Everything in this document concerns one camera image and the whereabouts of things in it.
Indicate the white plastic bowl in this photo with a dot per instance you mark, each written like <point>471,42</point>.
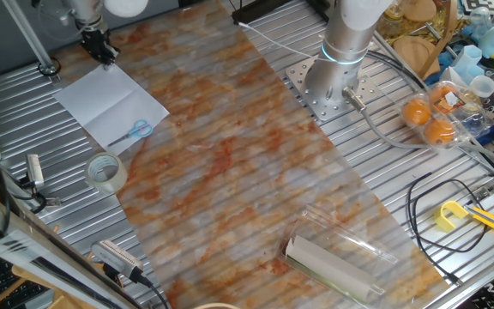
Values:
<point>483,86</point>

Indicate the grey paper roll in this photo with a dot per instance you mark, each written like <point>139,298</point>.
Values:
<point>328,268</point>

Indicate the black flat bar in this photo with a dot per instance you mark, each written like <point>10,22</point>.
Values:
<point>268,10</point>

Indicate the clear plastic box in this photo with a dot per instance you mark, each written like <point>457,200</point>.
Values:
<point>350,240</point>

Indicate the black and white marker tag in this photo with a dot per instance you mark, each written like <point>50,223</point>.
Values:
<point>485,5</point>

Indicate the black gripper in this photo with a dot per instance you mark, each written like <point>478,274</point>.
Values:
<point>94,40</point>

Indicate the pale blue hexagonal cup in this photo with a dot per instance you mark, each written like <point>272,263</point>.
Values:
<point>468,60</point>

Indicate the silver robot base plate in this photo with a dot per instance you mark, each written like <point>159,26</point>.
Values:
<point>300,86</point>

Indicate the orange marble pattern mat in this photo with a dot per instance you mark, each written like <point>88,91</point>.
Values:
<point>230,171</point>

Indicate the silver camera on mount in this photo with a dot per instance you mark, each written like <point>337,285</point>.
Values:
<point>34,169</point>

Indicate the clear plastic fruit clamshell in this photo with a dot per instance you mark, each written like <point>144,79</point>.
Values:
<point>470,124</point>

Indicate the yellow utility knife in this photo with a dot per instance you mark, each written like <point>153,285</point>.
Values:
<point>493,223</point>

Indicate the white paper sheet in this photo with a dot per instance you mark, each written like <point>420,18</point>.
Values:
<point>110,103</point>

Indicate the clear packing tape roll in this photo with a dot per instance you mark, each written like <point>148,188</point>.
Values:
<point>114,182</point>

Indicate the yellow plastic hook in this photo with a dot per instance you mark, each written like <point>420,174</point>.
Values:
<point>443,221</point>

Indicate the glass jar with yellow lid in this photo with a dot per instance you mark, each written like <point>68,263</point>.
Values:
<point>390,19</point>

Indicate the orange fruit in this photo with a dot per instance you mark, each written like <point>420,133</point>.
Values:
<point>437,96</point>
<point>416,112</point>
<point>440,132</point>

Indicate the silver ribbed device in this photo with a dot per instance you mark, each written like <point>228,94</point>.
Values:
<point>116,257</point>

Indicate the aluminium frame profile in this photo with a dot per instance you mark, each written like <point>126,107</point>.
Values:
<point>37,257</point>

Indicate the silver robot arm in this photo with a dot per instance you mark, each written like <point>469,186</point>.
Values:
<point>345,26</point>

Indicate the wooden disc stand with arc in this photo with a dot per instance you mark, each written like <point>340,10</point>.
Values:
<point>414,53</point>

